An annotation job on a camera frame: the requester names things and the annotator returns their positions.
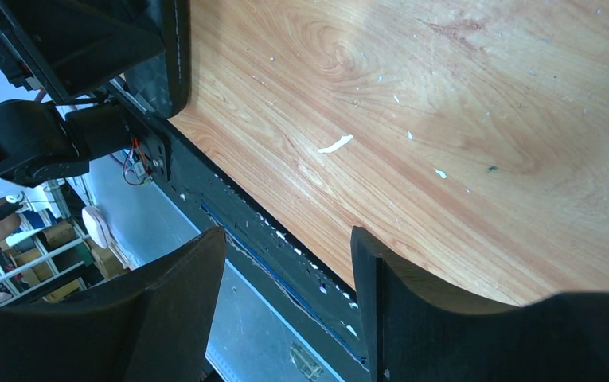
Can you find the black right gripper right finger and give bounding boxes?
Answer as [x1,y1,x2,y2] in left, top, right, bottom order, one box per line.
[351,227,609,381]

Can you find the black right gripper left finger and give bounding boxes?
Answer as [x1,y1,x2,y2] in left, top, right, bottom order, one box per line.
[0,227,227,381]

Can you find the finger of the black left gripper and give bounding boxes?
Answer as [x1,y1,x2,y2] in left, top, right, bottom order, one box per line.
[0,1,164,103]

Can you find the black glasses case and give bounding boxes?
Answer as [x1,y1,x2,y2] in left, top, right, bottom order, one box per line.
[125,1,192,119]

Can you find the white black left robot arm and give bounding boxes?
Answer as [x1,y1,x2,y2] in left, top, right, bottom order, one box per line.
[0,1,191,187]

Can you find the white paper scrap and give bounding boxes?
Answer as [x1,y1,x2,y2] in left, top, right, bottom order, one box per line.
[317,134,353,154]

